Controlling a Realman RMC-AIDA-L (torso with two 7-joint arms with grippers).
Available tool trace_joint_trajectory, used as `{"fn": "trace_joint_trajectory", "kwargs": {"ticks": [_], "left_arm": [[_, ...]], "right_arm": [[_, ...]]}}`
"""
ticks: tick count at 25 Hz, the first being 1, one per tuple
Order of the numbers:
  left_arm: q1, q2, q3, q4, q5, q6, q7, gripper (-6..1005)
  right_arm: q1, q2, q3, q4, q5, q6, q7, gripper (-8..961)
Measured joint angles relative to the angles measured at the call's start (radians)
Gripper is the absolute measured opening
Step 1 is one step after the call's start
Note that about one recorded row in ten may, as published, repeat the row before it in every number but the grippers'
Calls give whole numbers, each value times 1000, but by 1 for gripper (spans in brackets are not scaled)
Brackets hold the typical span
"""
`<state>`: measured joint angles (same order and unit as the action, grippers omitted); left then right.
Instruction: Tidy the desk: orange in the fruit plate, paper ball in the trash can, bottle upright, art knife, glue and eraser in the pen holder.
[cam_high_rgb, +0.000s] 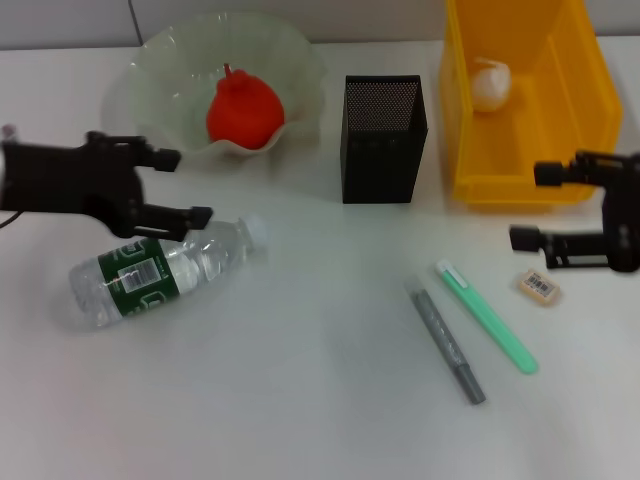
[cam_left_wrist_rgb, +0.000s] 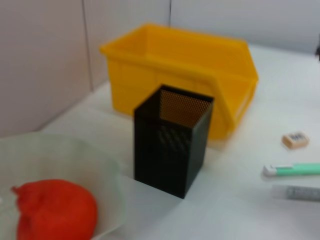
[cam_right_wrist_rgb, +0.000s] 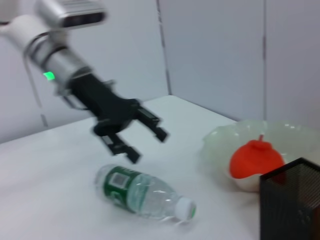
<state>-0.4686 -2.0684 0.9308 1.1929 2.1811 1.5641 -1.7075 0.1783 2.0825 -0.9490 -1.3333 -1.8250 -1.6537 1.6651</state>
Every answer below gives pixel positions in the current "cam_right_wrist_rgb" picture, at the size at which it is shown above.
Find orange-red toy fruit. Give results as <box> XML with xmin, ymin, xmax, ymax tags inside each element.
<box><xmin>229</xmin><ymin>134</ymin><xmax>286</xmax><ymax>180</ymax></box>

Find translucent wavy fruit bowl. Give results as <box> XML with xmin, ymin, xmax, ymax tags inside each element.
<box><xmin>201</xmin><ymin>119</ymin><xmax>320</xmax><ymax>193</ymax></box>

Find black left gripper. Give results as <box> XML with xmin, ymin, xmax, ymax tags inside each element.
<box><xmin>68</xmin><ymin>73</ymin><xmax>168</xmax><ymax>165</ymax></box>

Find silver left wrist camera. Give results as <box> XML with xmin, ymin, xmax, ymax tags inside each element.
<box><xmin>34</xmin><ymin>0</ymin><xmax>108</xmax><ymax>31</ymax></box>

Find black mesh pen holder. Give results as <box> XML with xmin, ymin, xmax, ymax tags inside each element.
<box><xmin>259</xmin><ymin>157</ymin><xmax>320</xmax><ymax>240</ymax></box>

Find clear green-label water bottle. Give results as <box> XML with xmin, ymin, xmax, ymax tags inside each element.
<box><xmin>94</xmin><ymin>163</ymin><xmax>197</xmax><ymax>222</ymax></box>

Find grey left arm cable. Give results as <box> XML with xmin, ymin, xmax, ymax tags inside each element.
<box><xmin>23</xmin><ymin>49</ymin><xmax>50</xmax><ymax>127</ymax></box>

